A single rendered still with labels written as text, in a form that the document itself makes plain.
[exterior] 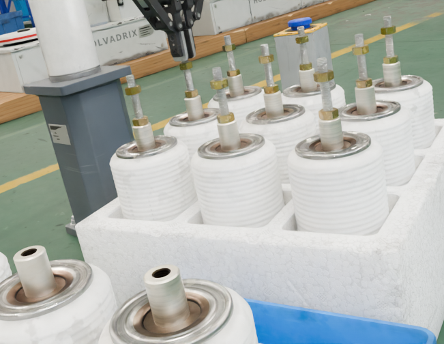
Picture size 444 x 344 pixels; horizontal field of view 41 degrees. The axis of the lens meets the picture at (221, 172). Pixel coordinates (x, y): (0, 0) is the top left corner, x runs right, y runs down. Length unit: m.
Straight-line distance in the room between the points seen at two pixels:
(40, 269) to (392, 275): 0.30
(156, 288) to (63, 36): 0.77
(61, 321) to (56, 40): 0.73
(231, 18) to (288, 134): 2.69
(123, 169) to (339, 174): 0.26
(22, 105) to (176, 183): 1.93
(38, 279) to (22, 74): 2.27
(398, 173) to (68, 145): 0.62
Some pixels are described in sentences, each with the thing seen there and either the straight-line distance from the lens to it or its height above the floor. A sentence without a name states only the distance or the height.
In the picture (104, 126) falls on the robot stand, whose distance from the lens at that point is 1.08.
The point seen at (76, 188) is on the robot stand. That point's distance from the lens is 1.14.
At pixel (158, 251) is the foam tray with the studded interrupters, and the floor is 0.16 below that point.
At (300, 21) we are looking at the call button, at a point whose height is 0.33.
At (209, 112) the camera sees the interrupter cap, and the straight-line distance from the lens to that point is 0.83.
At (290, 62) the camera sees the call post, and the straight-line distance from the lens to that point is 1.02.
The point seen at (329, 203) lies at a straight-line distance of 0.58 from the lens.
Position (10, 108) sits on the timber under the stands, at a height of 0.05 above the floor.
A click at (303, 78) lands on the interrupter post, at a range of 0.85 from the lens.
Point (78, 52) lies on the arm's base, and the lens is 1.08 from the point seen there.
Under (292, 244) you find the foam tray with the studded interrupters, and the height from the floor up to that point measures 0.18.
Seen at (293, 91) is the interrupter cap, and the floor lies 0.25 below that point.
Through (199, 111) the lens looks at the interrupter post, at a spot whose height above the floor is 0.26.
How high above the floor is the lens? 0.44
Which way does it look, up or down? 19 degrees down
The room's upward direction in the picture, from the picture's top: 11 degrees counter-clockwise
